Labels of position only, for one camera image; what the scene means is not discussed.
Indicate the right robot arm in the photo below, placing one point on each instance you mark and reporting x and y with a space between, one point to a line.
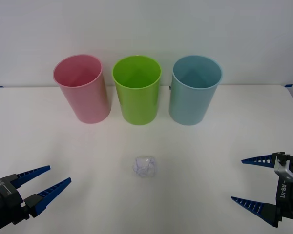
286 171

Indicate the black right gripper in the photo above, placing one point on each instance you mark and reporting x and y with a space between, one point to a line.
290 197

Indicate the paper ball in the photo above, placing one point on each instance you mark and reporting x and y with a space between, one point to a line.
144 166

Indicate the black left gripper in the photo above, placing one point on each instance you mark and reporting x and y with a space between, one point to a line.
3 197

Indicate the pink plastic bin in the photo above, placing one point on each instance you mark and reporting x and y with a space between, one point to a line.
88 102

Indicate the pale blue plastic bin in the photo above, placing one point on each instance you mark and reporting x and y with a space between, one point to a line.
190 104

